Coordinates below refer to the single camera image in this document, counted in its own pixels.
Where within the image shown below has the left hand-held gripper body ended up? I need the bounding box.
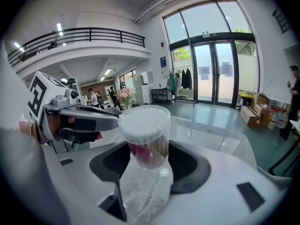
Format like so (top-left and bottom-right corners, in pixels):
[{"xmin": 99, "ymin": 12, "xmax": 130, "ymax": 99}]
[{"xmin": 27, "ymin": 70, "xmax": 104, "ymax": 154}]

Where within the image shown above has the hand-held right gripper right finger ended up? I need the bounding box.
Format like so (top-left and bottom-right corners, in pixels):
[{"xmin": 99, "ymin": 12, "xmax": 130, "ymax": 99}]
[{"xmin": 150, "ymin": 139, "xmax": 293, "ymax": 225}]

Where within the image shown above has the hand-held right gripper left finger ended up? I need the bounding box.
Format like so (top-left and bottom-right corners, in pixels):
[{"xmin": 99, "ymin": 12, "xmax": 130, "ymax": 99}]
[{"xmin": 44, "ymin": 141, "xmax": 132, "ymax": 225}]

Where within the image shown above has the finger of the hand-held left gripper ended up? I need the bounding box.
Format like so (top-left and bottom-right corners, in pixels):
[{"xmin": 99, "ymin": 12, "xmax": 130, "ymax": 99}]
[
  {"xmin": 60, "ymin": 112, "xmax": 120, "ymax": 132},
  {"xmin": 76, "ymin": 105, "xmax": 123, "ymax": 119}
]

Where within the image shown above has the clear plastic cotton swab container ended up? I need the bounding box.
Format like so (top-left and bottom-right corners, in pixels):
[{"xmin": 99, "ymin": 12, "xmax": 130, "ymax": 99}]
[{"xmin": 121, "ymin": 109, "xmax": 171, "ymax": 171}]

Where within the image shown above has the person's left forearm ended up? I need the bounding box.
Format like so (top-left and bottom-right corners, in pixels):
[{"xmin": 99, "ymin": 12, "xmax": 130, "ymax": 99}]
[{"xmin": 17, "ymin": 120, "xmax": 47, "ymax": 145}]

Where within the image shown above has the long flat cardboard box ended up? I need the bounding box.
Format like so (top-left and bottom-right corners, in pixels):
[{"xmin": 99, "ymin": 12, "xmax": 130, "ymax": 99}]
[{"xmin": 240, "ymin": 105, "xmax": 261, "ymax": 128}]

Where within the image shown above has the brown cardboard box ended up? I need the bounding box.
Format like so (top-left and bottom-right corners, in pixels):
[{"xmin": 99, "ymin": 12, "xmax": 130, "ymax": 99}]
[{"xmin": 259, "ymin": 108, "xmax": 274, "ymax": 128}]

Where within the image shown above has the open cardboard box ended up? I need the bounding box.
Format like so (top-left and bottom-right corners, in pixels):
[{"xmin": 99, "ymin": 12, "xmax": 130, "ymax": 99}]
[{"xmin": 252, "ymin": 94, "xmax": 270, "ymax": 113}]

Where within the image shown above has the person's left hand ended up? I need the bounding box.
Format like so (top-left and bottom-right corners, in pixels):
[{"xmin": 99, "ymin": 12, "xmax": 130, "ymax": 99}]
[{"xmin": 41, "ymin": 113, "xmax": 103, "ymax": 142}]

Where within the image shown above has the pink flower bouquet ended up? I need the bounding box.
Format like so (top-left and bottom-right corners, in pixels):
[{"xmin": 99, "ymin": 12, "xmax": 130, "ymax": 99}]
[{"xmin": 118, "ymin": 87, "xmax": 137, "ymax": 110}]

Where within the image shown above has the plain white cabinet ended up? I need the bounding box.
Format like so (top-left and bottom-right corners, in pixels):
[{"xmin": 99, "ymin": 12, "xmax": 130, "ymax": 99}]
[{"xmin": 141, "ymin": 71, "xmax": 154, "ymax": 104}]

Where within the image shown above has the black shelf table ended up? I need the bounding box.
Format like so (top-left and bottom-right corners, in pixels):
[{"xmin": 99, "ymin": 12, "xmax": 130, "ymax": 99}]
[{"xmin": 151, "ymin": 87, "xmax": 169, "ymax": 105}]

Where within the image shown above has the grey marble table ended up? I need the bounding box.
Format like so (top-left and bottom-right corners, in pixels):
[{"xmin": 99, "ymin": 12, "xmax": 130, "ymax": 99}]
[{"xmin": 121, "ymin": 115, "xmax": 257, "ymax": 220}]

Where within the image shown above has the person's white shirt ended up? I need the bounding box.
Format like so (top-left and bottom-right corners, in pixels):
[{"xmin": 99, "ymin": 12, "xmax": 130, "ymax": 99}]
[{"xmin": 0, "ymin": 123, "xmax": 71, "ymax": 225}]

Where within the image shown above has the black balcony railing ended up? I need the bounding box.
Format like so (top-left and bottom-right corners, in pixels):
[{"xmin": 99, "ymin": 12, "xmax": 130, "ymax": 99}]
[{"xmin": 8, "ymin": 27, "xmax": 146, "ymax": 67}]

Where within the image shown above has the black jacket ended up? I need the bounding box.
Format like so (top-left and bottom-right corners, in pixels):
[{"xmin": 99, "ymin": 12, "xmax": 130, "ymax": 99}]
[{"xmin": 180, "ymin": 68, "xmax": 193, "ymax": 90}]

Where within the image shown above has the black clothes rack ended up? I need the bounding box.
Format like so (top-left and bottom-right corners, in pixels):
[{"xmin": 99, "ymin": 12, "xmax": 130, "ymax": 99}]
[{"xmin": 169, "ymin": 66, "xmax": 195, "ymax": 101}]

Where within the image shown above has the black framed glass door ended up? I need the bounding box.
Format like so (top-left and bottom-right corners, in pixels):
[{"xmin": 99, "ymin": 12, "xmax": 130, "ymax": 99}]
[{"xmin": 168, "ymin": 33, "xmax": 260, "ymax": 109}]

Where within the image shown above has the gold bracelet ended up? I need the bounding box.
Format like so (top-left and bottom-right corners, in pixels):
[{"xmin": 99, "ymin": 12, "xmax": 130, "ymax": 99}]
[{"xmin": 29, "ymin": 120, "xmax": 37, "ymax": 137}]

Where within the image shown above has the white table with black frame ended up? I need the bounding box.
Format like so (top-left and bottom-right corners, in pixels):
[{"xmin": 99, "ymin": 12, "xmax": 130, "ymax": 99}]
[{"xmin": 267, "ymin": 120, "xmax": 300, "ymax": 176}]

